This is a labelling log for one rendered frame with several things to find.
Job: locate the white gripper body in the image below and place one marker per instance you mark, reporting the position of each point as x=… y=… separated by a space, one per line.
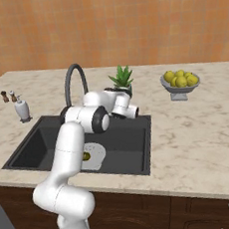
x=129 y=111

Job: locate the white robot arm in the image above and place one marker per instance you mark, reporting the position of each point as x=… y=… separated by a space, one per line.
x=66 y=158

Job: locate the black sink basin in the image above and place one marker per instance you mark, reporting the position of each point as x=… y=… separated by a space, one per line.
x=126 y=142

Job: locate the green kiwi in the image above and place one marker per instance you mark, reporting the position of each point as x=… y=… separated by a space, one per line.
x=87 y=155

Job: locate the dark grey gooseneck faucet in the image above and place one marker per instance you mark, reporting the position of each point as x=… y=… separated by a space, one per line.
x=74 y=66

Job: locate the green potted plant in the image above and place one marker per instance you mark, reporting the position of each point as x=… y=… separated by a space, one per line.
x=121 y=75

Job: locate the yellow lemon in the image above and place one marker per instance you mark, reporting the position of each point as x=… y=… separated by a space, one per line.
x=174 y=81
x=180 y=73
x=169 y=76
x=192 y=80
x=181 y=81
x=188 y=74

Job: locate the grey fruit bowl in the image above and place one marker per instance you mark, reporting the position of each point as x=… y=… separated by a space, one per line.
x=179 y=92

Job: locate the dark wood cupboard door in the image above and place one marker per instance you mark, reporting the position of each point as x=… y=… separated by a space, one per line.
x=130 y=218

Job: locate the white soap dispenser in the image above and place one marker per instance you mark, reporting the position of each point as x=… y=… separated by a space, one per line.
x=22 y=109

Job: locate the brown and white salt shaker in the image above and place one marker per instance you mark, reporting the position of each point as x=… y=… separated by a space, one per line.
x=13 y=96

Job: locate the brown pepper shaker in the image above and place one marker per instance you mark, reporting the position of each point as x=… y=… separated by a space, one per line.
x=5 y=96

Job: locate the dark wood drawer front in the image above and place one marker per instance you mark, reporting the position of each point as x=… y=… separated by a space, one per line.
x=204 y=215

